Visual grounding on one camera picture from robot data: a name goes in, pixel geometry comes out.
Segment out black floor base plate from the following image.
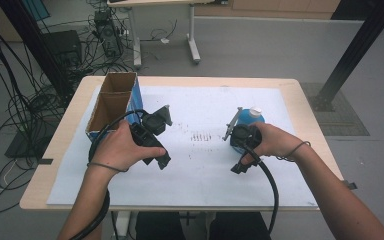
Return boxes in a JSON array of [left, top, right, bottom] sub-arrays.
[[4, 116, 63, 160]]

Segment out white table leg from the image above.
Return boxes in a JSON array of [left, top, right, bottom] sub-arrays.
[[114, 210, 132, 240]]

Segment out person's left hand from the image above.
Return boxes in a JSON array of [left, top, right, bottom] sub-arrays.
[[89, 119, 167, 173]]

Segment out black metal frame post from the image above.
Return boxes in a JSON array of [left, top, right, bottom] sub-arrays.
[[312, 0, 384, 113], [0, 0, 74, 101]]

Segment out blue cardboard box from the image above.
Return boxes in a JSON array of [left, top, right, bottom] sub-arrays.
[[85, 71, 145, 144]]

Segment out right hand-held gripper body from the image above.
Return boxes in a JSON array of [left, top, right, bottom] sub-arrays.
[[222, 106, 263, 155]]

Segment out blue bottle with white cap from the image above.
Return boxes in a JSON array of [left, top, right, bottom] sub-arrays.
[[230, 106, 267, 156]]

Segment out person's right hand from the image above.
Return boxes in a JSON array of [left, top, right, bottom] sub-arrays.
[[241, 121, 306, 166]]

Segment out white paper sheet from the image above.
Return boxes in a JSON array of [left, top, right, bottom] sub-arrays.
[[45, 85, 319, 208]]

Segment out white desk with legs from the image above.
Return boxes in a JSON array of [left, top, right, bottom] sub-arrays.
[[106, 0, 229, 70]]

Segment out black computer tower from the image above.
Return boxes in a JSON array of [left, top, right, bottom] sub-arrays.
[[93, 9, 124, 59]]

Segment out person's legs in dark trousers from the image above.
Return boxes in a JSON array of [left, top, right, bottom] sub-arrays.
[[134, 211, 274, 240]]

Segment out thin grey wrist cord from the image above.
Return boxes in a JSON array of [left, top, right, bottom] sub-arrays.
[[275, 140, 312, 163], [86, 161, 130, 174]]

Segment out tangle of black cables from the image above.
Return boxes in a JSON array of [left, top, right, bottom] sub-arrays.
[[0, 0, 181, 216]]

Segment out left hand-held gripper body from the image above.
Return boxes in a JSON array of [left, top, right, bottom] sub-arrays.
[[129, 104, 174, 150]]

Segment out thick black right gripper cable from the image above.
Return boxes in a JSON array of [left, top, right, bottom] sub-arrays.
[[241, 143, 280, 235]]

